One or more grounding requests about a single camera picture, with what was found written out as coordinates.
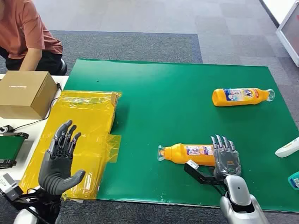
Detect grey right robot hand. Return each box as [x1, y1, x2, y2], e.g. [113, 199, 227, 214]
[211, 134, 242, 179]

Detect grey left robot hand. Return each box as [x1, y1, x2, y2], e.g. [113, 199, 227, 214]
[39, 119, 86, 196]

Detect orange bottle with clear cap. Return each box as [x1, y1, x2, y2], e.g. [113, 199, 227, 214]
[212, 88, 276, 107]
[157, 143, 216, 167]

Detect white plastic bottle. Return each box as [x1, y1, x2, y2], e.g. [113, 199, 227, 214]
[275, 137, 299, 159]

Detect yellow film wrapped box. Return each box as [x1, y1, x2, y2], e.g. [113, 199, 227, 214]
[19, 90, 122, 200]

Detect black framed green belt device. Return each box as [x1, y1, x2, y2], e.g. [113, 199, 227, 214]
[0, 132, 29, 169]

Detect green mat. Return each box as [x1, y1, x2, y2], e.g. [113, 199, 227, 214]
[63, 58, 299, 213]

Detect brown cardboard box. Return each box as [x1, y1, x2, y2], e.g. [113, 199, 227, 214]
[0, 70, 58, 120]

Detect teal plastic item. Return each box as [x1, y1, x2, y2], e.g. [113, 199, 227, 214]
[288, 171, 299, 191]

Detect person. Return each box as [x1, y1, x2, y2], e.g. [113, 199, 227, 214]
[0, 0, 68, 77]

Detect white framed board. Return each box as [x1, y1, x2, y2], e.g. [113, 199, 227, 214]
[276, 0, 299, 67]

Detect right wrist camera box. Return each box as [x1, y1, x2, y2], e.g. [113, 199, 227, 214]
[183, 159, 223, 186]

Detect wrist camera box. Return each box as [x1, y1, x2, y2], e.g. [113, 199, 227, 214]
[183, 159, 223, 186]
[0, 173, 24, 202]

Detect black power cable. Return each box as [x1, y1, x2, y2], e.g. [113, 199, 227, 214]
[0, 83, 62, 134]

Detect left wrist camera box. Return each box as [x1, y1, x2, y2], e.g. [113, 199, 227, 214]
[0, 173, 24, 202]

